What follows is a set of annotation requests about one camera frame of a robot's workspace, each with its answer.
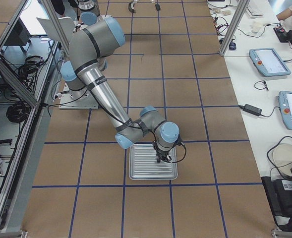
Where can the round beige disc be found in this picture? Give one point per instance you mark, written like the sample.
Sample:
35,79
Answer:
282,157

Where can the black curved part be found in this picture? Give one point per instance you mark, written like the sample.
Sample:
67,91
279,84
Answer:
131,6

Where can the aluminium frame post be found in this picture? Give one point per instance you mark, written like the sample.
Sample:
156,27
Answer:
239,12

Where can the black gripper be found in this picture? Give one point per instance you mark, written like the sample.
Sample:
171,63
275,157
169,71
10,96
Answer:
159,155

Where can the small black block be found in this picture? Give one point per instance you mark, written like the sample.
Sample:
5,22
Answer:
157,6

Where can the upper blue teach pendant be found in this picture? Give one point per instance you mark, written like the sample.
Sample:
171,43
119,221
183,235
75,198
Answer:
268,62

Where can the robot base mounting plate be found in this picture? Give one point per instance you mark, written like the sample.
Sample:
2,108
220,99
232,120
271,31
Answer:
76,97

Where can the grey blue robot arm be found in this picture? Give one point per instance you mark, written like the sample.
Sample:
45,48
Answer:
100,40

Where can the black power adapter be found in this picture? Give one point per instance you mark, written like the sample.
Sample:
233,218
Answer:
251,109

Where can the white cup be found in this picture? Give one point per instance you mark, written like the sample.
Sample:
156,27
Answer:
256,26

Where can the ribbed silver metal tray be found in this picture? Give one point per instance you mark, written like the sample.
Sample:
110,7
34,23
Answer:
143,164

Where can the black case with label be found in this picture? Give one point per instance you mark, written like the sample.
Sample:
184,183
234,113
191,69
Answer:
279,195

